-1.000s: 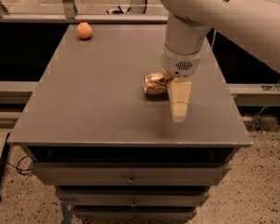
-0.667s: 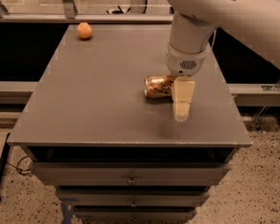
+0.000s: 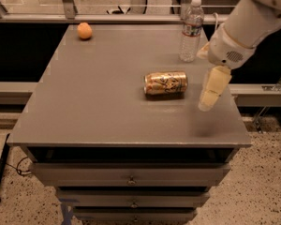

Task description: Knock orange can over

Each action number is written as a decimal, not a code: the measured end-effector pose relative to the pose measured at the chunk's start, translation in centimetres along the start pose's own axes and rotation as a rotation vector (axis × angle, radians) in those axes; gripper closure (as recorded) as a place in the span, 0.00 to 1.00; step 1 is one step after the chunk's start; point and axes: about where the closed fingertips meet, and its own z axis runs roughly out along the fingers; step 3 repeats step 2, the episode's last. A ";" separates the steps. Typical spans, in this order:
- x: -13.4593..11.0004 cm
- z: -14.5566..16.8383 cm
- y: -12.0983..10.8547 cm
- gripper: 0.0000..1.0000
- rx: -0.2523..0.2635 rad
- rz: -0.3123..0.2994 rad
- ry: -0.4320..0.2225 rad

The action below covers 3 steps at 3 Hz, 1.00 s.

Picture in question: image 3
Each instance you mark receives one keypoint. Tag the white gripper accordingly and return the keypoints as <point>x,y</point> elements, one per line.
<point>227,49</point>

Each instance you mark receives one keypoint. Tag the orange soda can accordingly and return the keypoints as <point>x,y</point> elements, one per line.
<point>162,83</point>

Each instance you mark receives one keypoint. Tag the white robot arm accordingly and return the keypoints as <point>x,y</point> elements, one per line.
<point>252,21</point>

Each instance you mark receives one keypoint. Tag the clear plastic water bottle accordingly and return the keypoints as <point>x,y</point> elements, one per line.
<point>191,31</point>

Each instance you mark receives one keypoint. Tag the orange fruit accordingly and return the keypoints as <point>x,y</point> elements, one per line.
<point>84,30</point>

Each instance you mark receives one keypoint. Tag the middle grey drawer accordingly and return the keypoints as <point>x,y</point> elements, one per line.
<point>133,198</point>

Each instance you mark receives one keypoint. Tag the grey drawer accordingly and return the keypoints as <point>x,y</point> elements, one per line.
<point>129,175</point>
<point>135,215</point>
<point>133,198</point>

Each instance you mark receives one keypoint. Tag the top grey drawer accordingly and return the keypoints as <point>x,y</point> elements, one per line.
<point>129,175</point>

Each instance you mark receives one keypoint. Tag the bottom grey drawer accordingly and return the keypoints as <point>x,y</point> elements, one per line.
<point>135,215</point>

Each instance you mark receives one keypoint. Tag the metal railing frame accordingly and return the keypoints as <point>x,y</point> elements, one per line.
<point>105,11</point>

